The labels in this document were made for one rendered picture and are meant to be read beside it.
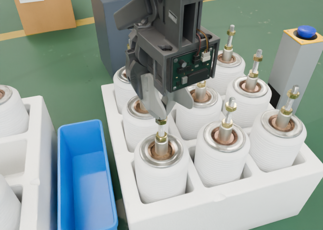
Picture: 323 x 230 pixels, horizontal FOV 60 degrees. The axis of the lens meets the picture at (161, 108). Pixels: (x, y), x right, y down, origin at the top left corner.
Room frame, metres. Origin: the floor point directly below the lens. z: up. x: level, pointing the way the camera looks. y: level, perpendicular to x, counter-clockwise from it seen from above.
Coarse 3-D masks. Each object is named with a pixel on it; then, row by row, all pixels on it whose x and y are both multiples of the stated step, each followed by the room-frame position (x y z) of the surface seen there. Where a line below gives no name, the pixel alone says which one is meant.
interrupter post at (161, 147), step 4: (156, 140) 0.31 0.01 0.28; (156, 144) 0.30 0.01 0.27; (160, 144) 0.30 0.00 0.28; (164, 144) 0.30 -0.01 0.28; (156, 148) 0.30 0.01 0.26; (160, 148) 0.30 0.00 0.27; (164, 148) 0.30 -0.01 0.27; (156, 152) 0.30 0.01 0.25; (160, 152) 0.30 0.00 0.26; (164, 152) 0.30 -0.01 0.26
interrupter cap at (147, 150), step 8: (152, 136) 0.34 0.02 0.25; (168, 136) 0.34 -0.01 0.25; (144, 144) 0.32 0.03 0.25; (152, 144) 0.32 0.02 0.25; (168, 144) 0.32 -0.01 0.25; (176, 144) 0.32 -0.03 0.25; (144, 152) 0.30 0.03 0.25; (152, 152) 0.31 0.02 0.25; (168, 152) 0.31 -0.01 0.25; (176, 152) 0.30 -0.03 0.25; (144, 160) 0.29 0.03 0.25; (152, 160) 0.29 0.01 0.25; (160, 160) 0.29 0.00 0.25; (168, 160) 0.29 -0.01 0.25; (176, 160) 0.29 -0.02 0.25
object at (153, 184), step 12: (144, 168) 0.28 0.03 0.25; (156, 168) 0.27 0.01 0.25; (168, 168) 0.27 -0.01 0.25; (180, 168) 0.28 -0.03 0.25; (144, 180) 0.27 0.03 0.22; (156, 180) 0.26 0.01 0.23; (168, 180) 0.26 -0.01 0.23; (180, 180) 0.28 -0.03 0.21; (144, 192) 0.27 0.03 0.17; (156, 192) 0.26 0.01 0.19; (168, 192) 0.26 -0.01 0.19; (180, 192) 0.28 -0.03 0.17
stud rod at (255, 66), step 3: (258, 51) 0.49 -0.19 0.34; (261, 51) 0.49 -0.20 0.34; (258, 54) 0.48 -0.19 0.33; (255, 63) 0.48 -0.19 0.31; (258, 63) 0.48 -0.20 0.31; (255, 66) 0.48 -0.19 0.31; (252, 69) 0.49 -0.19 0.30; (255, 69) 0.48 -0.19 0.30; (252, 72) 0.49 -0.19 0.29; (255, 72) 0.48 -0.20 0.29
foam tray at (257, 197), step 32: (160, 96) 0.54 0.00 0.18; (224, 96) 0.54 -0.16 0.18; (128, 160) 0.34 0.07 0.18; (192, 160) 0.38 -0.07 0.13; (128, 192) 0.27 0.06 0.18; (192, 192) 0.27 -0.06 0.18; (224, 192) 0.27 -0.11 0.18; (256, 192) 0.28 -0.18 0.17; (288, 192) 0.30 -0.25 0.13; (128, 224) 0.25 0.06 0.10; (160, 224) 0.23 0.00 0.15; (192, 224) 0.25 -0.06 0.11; (224, 224) 0.27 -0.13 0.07; (256, 224) 0.29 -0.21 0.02
